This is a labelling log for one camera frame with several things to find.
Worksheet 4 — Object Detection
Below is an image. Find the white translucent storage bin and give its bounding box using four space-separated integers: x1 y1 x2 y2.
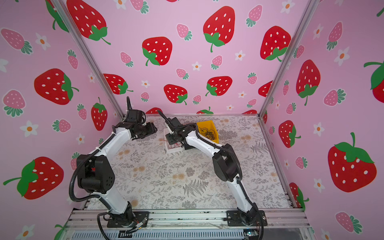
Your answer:
164 128 185 154

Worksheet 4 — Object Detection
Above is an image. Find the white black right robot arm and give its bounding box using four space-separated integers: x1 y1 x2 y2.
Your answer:
158 111 264 230

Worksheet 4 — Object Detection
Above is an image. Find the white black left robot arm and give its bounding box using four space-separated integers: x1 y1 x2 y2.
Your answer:
69 97 157 227

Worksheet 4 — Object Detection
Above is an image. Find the yellow plastic storage bin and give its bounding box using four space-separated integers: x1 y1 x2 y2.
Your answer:
197 121 219 144

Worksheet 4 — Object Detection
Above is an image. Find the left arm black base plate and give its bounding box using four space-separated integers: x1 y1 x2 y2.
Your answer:
107 211 150 228

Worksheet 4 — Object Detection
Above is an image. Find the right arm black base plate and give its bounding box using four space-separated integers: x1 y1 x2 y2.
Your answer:
224 210 268 227

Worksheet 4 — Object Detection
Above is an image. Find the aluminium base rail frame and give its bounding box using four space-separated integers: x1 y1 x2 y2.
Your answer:
57 209 316 240

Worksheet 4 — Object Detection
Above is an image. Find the aluminium left corner post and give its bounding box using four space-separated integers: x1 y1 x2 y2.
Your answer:
53 0 124 119

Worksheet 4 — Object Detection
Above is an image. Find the aluminium corner post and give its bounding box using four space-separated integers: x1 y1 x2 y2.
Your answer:
259 0 320 119
53 0 124 119

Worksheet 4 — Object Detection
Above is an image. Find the aluminium right corner post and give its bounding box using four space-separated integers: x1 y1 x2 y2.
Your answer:
259 0 320 119

